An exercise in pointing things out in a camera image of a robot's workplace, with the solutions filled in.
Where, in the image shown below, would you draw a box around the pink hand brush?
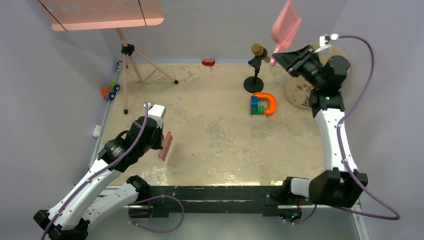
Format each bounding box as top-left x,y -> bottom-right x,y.
157,131 -> 173,161

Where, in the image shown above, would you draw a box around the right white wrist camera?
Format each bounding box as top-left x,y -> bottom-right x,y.
314,33 -> 339,56

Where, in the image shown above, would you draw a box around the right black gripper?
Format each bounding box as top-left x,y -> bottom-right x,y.
273,44 -> 325,89

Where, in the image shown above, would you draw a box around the pink plastic dustpan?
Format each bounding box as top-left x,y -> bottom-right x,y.
271,0 -> 302,53

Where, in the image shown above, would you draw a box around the aluminium table frame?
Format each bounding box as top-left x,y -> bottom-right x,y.
59,61 -> 372,240

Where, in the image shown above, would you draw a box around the orange plastic ring toy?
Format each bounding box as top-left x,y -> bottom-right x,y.
251,92 -> 277,116

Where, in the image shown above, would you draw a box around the gold microphone on black stand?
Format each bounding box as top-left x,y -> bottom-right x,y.
243,43 -> 271,94

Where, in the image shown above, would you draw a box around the white paper scrap off table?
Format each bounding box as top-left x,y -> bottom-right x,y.
91,125 -> 102,138

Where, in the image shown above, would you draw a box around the pink music stand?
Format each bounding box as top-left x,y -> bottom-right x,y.
37,0 -> 179,115

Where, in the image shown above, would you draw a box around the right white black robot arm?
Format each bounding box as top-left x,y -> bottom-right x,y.
272,45 -> 368,208

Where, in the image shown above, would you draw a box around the cream capybara bucket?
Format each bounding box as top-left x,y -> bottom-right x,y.
284,46 -> 348,109

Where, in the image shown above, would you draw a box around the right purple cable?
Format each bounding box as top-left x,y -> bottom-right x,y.
283,34 -> 401,226

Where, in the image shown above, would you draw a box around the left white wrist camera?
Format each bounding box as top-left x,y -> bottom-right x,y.
144,102 -> 167,129

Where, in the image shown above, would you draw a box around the blue green building blocks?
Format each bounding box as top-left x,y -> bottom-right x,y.
250,95 -> 265,116

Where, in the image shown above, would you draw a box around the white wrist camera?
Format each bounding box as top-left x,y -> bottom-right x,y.
144,102 -> 167,129
314,33 -> 339,56

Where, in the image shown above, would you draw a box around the red object at table edge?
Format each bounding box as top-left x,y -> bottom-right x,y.
201,59 -> 216,66

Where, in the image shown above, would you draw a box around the orange blue toy car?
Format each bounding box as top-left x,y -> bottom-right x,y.
101,81 -> 121,101

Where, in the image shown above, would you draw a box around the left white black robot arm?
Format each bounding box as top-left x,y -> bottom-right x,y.
33,114 -> 164,240

